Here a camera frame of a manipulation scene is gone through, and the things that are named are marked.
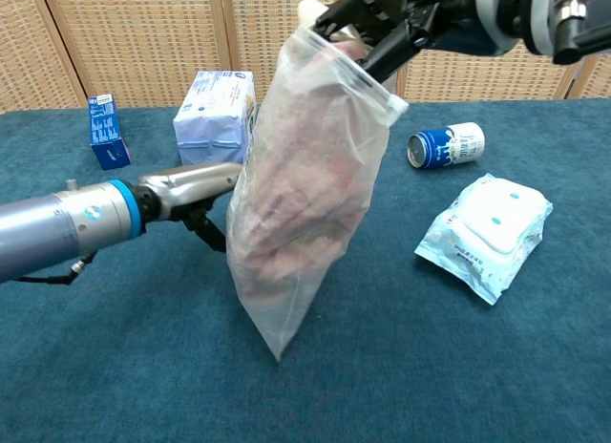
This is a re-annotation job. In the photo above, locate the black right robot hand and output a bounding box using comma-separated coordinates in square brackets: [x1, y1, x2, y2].
[309, 0, 498, 84]

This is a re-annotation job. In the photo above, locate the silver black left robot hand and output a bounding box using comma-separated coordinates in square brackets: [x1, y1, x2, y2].
[135, 160, 244, 254]

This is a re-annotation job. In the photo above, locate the cream pointed shoe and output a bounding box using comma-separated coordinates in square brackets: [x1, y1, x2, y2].
[298, 0, 333, 32]

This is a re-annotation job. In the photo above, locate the translucent white zip bag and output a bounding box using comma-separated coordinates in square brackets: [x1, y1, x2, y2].
[224, 25, 411, 363]

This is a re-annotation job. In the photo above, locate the lavender tissue pack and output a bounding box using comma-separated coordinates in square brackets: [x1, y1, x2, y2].
[172, 70, 262, 166]

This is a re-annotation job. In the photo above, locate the small blue carton box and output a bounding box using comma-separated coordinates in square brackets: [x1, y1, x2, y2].
[87, 94, 133, 171]

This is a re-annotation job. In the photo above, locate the blue white drink can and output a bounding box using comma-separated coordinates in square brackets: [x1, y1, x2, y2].
[407, 121, 486, 170]

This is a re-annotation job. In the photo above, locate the wicker folding screen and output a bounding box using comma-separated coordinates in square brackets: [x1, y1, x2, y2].
[0, 0, 611, 114]

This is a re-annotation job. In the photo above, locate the light blue wet wipes pack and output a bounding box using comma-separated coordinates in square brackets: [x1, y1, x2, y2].
[413, 172, 554, 306]

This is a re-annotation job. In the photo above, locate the dark teal carpet surface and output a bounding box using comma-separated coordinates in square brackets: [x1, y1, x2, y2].
[0, 97, 611, 443]

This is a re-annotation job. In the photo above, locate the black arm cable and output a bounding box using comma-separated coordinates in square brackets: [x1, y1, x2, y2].
[11, 251, 99, 286]

